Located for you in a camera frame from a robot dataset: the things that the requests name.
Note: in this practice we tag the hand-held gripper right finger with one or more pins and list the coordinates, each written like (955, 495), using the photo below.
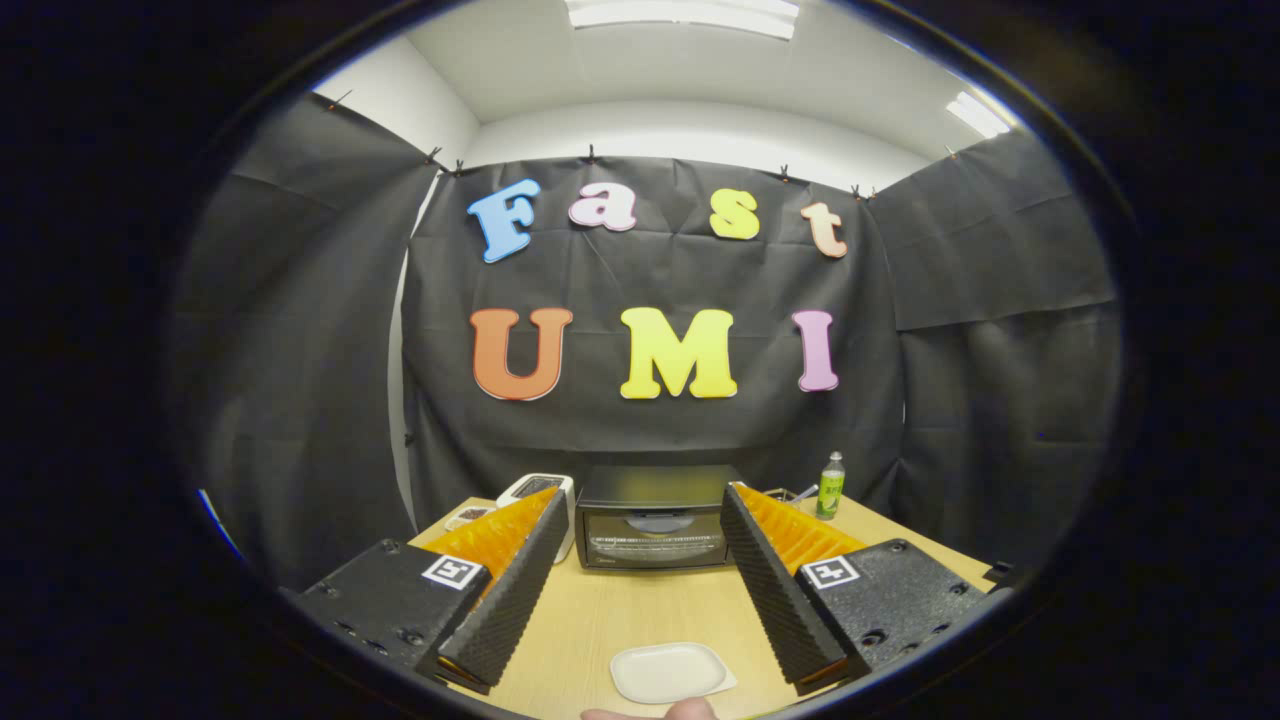
(775, 590)

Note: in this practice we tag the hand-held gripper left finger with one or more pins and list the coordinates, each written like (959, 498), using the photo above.
(510, 600)

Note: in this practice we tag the black toaster oven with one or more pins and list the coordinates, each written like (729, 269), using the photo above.
(650, 540)

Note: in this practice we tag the white pop-up toaster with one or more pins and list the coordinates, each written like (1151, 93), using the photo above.
(535, 485)

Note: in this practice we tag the small white tray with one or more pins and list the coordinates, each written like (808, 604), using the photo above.
(468, 517)

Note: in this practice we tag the green drink bottle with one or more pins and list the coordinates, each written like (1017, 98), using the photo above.
(830, 495)

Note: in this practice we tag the white rectangular plate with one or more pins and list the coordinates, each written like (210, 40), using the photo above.
(670, 672)

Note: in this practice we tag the small ceiling light panel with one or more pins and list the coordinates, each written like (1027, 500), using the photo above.
(978, 114)

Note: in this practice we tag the long ceiling light panel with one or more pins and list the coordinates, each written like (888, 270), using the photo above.
(680, 14)

